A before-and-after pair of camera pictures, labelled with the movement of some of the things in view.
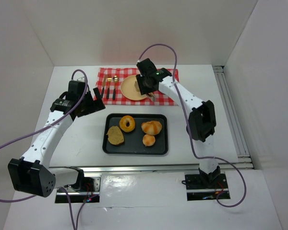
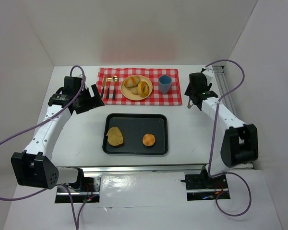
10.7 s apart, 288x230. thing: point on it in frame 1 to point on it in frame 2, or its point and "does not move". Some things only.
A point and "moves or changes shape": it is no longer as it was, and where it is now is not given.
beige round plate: (130, 88) does not move
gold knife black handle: (103, 85) does not move
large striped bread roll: (151, 127) to (132, 81)
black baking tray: (133, 144) does not move
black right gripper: (147, 90) to (195, 97)
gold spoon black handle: (115, 78) does not move
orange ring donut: (125, 120) moves or changes shape
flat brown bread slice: (115, 136) does not move
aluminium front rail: (188, 168) does not move
